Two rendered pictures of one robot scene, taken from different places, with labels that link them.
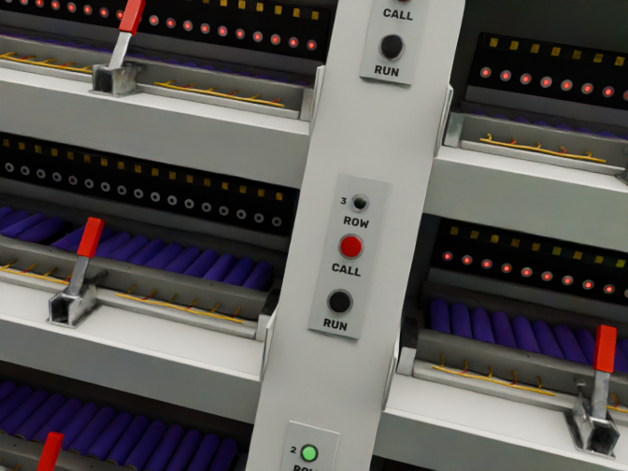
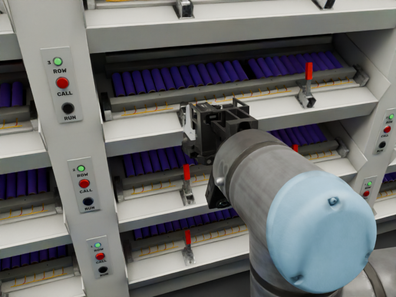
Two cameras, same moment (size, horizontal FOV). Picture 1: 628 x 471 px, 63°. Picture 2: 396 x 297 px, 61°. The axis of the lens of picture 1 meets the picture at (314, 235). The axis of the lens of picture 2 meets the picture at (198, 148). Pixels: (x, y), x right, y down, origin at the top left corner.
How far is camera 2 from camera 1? 71 cm
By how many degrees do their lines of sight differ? 38
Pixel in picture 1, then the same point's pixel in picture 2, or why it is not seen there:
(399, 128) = not seen: outside the picture
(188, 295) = (327, 78)
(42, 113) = (300, 25)
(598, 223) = not seen: outside the picture
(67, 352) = (312, 116)
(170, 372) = (348, 109)
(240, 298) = (347, 73)
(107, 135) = (325, 27)
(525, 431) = not seen: outside the picture
